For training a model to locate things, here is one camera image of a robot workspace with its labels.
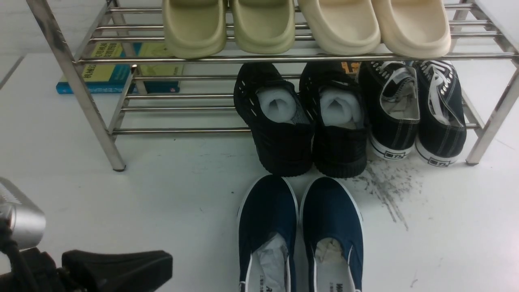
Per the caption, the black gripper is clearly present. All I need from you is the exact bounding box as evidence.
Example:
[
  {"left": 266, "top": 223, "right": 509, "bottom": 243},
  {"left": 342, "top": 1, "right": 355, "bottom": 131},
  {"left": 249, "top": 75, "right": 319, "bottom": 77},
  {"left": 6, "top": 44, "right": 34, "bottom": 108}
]
[{"left": 0, "top": 248, "right": 174, "bottom": 292}]

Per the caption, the navy slip-on shoe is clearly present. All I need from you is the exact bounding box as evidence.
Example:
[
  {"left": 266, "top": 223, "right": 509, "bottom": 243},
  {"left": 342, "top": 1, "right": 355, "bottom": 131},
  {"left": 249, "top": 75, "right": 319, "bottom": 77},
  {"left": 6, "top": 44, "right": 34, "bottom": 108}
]
[
  {"left": 236, "top": 174, "right": 298, "bottom": 292},
  {"left": 300, "top": 177, "right": 365, "bottom": 292}
]

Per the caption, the stainless steel shoe rack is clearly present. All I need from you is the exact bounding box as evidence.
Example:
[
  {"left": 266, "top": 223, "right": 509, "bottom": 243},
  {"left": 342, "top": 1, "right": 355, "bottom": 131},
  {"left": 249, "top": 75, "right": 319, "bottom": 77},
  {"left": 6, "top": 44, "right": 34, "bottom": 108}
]
[{"left": 26, "top": 0, "right": 518, "bottom": 172}]

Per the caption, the blue yellow book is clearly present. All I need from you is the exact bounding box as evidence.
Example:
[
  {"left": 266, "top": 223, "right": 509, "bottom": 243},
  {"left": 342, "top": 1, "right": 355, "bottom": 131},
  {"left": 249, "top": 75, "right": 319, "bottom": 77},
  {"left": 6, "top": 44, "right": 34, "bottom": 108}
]
[{"left": 56, "top": 42, "right": 184, "bottom": 95}]

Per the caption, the black mesh shoe left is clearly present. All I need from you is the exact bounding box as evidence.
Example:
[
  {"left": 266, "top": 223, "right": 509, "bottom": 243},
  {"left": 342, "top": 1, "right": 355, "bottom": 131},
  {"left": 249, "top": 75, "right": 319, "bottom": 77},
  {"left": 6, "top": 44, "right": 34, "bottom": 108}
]
[{"left": 233, "top": 62, "right": 315, "bottom": 177}]

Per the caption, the black mesh shoe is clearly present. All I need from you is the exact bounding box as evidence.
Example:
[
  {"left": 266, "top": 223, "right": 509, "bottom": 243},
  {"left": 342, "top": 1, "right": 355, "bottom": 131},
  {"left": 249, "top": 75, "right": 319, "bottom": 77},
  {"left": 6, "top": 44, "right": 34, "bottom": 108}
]
[
  {"left": 233, "top": 62, "right": 315, "bottom": 177},
  {"left": 299, "top": 61, "right": 369, "bottom": 178}
]

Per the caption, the green left slipper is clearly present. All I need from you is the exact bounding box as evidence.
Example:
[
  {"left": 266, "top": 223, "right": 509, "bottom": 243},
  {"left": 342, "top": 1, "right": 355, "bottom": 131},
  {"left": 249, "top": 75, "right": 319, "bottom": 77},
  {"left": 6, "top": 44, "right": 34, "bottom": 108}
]
[{"left": 162, "top": 0, "right": 227, "bottom": 59}]

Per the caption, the green slipper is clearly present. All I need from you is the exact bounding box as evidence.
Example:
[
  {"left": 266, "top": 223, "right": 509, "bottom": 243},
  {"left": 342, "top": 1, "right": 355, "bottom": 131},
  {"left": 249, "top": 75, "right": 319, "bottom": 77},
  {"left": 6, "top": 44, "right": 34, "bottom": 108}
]
[
  {"left": 162, "top": 0, "right": 227, "bottom": 59},
  {"left": 229, "top": 0, "right": 295, "bottom": 55}
]

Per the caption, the black mesh shoe right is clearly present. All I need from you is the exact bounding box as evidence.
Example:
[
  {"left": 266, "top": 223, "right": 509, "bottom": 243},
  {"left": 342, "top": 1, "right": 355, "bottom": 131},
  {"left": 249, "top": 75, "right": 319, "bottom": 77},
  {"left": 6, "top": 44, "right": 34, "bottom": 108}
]
[{"left": 299, "top": 61, "right": 369, "bottom": 178}]

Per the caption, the green right slipper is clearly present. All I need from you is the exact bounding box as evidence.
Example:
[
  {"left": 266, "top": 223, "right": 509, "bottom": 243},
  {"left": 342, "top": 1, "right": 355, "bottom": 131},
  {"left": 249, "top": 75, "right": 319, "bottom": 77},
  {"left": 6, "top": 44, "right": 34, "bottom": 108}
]
[{"left": 229, "top": 0, "right": 295, "bottom": 55}]

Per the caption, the beige left slipper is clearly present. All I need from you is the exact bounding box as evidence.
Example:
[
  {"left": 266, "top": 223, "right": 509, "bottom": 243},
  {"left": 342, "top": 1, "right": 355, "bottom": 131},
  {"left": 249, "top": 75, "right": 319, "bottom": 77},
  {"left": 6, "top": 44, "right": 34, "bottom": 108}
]
[{"left": 298, "top": 0, "right": 381, "bottom": 56}]

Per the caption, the beige slipper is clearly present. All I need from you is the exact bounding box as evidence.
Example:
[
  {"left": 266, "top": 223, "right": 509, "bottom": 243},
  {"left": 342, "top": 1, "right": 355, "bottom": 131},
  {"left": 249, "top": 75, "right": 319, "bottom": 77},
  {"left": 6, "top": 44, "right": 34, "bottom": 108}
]
[
  {"left": 371, "top": 0, "right": 452, "bottom": 60},
  {"left": 298, "top": 0, "right": 381, "bottom": 56}
]

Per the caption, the black canvas sneaker left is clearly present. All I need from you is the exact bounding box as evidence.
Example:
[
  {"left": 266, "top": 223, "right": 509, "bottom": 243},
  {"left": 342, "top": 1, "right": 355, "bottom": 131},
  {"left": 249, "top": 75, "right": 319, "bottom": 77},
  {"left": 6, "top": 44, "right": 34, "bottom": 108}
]
[{"left": 356, "top": 61, "right": 420, "bottom": 160}]

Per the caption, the black canvas sneaker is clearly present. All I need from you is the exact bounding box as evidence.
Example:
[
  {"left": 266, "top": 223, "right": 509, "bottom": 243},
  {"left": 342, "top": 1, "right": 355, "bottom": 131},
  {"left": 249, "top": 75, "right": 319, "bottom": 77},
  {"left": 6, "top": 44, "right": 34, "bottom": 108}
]
[
  {"left": 356, "top": 61, "right": 420, "bottom": 160},
  {"left": 412, "top": 60, "right": 467, "bottom": 167}
]

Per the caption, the black canvas sneaker right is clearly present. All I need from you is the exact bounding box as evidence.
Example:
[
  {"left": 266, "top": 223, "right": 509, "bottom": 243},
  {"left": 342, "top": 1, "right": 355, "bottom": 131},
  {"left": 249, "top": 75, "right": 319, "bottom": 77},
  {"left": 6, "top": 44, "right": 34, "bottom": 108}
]
[{"left": 412, "top": 60, "right": 467, "bottom": 167}]

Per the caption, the beige right slipper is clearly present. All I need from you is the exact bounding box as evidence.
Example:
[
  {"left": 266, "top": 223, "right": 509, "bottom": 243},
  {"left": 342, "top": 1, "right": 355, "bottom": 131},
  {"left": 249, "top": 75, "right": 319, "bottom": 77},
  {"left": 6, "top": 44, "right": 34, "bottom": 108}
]
[{"left": 371, "top": 0, "right": 452, "bottom": 60}]

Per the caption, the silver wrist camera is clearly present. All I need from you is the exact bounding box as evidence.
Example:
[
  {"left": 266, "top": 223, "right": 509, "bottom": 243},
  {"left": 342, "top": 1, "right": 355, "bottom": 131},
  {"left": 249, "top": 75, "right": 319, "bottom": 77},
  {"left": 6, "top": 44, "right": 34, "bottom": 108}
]
[{"left": 0, "top": 177, "right": 46, "bottom": 249}]

